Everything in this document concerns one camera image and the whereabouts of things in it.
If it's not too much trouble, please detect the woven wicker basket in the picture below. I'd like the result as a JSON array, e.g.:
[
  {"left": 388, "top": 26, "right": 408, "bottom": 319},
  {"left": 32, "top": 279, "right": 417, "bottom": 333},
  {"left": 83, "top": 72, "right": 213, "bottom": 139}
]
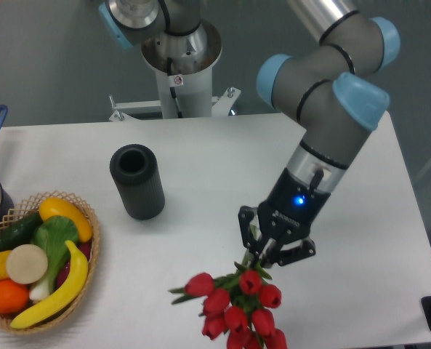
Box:
[{"left": 0, "top": 190, "right": 100, "bottom": 335}]

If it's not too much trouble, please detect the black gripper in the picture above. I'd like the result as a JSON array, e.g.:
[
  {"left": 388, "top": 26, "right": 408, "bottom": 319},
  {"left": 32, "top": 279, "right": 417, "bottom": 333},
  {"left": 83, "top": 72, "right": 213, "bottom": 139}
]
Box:
[{"left": 238, "top": 169, "right": 331, "bottom": 268}]

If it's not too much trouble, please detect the red tulip bouquet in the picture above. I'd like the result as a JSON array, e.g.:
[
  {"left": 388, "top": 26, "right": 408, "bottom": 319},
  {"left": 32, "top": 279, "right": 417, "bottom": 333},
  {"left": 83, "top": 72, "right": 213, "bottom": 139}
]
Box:
[{"left": 169, "top": 251, "right": 288, "bottom": 348}]

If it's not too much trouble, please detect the yellow squash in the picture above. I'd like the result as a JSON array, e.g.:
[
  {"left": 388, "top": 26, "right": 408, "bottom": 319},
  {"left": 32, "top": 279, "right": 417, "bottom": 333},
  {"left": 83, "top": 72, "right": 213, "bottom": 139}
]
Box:
[{"left": 39, "top": 197, "right": 93, "bottom": 243}]

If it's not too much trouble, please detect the yellow banana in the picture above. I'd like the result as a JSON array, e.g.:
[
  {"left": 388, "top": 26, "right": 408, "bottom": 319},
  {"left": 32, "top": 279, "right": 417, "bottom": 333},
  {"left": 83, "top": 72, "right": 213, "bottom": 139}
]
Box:
[{"left": 10, "top": 240, "right": 89, "bottom": 330}]

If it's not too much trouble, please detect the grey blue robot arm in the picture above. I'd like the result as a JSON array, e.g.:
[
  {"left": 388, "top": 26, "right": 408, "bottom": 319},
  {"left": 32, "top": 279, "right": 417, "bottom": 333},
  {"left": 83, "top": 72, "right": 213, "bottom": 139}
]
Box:
[{"left": 99, "top": 1, "right": 400, "bottom": 267}]

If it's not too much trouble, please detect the dark red vegetable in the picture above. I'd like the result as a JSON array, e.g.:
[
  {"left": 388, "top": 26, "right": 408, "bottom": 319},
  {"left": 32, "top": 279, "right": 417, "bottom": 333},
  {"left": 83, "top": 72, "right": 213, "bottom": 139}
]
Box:
[{"left": 56, "top": 241, "right": 92, "bottom": 289}]

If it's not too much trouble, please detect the orange fruit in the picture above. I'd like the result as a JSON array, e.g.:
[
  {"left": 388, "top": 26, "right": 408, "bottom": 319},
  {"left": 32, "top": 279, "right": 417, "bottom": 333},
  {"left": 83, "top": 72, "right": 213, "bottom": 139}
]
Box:
[{"left": 0, "top": 279, "right": 29, "bottom": 315}]

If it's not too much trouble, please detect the beige round slice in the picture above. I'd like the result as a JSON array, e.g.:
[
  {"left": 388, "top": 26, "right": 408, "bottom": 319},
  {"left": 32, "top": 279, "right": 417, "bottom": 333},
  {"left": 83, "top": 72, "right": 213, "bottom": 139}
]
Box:
[{"left": 6, "top": 244, "right": 48, "bottom": 284}]

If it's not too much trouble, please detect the dark grey ribbed vase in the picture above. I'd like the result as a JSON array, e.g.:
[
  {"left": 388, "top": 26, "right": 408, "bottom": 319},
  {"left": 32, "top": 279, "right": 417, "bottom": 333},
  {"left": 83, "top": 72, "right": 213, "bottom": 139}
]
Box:
[{"left": 109, "top": 144, "right": 166, "bottom": 220}]

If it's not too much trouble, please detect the green cucumber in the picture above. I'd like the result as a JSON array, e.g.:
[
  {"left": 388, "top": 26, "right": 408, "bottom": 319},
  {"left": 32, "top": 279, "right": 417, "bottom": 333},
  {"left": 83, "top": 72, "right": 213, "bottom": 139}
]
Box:
[{"left": 0, "top": 212, "right": 43, "bottom": 252}]

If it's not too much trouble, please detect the green bok choy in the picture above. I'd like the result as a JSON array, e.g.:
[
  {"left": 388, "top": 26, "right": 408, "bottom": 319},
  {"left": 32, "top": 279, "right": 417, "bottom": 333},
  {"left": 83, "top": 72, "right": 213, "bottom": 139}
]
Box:
[{"left": 29, "top": 215, "right": 78, "bottom": 303}]

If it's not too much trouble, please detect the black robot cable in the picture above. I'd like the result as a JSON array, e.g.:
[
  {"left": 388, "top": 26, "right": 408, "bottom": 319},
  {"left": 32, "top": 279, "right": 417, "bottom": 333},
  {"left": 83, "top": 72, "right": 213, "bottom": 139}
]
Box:
[{"left": 166, "top": 57, "right": 184, "bottom": 119}]

